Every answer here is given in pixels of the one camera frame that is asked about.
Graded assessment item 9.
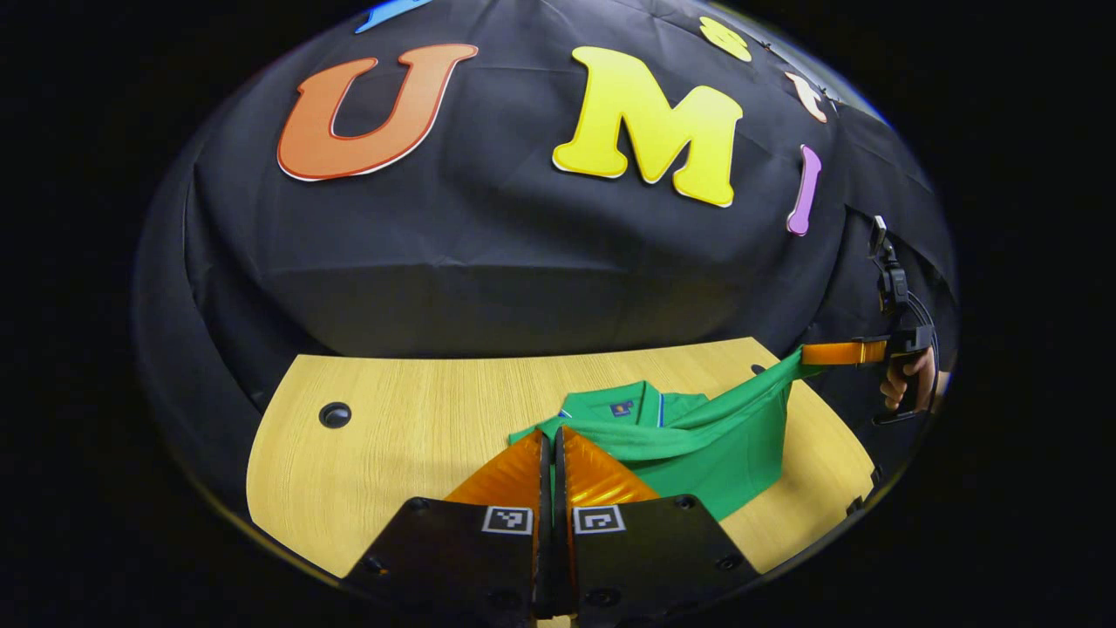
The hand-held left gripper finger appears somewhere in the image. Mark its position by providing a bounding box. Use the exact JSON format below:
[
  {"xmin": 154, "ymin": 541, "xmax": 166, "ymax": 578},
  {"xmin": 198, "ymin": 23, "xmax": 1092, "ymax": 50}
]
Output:
[
  {"xmin": 553, "ymin": 425, "xmax": 763, "ymax": 627},
  {"xmin": 343, "ymin": 427, "xmax": 553, "ymax": 627}
]

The green T-shirt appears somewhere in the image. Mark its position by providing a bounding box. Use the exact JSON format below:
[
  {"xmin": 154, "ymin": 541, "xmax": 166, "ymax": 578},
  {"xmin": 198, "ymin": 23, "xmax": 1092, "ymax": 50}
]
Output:
[{"xmin": 508, "ymin": 345, "xmax": 825, "ymax": 522}]

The black backdrop cloth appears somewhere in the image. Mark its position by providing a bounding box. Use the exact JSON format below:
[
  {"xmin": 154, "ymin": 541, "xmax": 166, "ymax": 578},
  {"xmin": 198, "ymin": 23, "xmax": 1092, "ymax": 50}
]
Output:
[{"xmin": 131, "ymin": 0, "xmax": 960, "ymax": 489}]

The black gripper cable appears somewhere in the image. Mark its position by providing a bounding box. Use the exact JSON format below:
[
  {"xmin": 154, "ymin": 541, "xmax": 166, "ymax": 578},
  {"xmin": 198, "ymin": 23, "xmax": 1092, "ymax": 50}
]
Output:
[{"xmin": 905, "ymin": 290, "xmax": 942, "ymax": 372}]

